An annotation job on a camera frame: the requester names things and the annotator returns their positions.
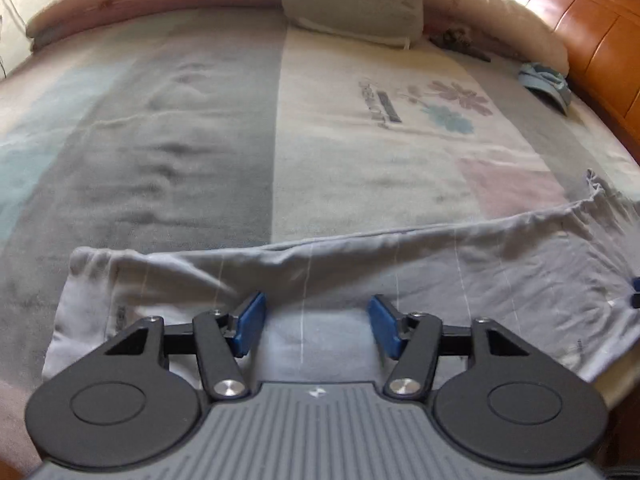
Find pink folded quilt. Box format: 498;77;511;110
25;0;571;77

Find blue cap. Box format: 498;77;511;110
517;61;574;115

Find grey cat face cushion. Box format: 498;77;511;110
281;0;426;50

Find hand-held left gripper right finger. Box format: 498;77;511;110
367;294;532;402

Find wooden headboard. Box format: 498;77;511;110
492;0;640;167

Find grey pants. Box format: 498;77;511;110
42;170;640;385

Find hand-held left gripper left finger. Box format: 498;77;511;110
102;291;267;402

